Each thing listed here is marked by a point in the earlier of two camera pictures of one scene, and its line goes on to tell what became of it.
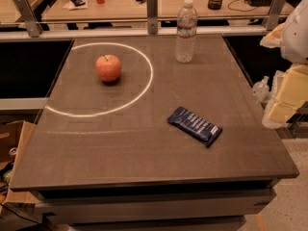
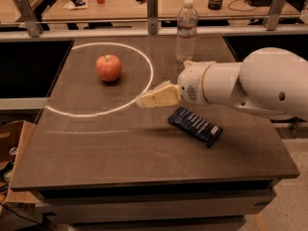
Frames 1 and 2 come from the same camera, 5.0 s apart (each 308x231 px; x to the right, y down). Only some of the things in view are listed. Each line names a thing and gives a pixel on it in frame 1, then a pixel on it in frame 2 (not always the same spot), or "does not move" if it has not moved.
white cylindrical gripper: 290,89 to 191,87
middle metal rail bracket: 152,12 does not move
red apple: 108,67 does not move
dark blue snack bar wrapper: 193,125 does not move
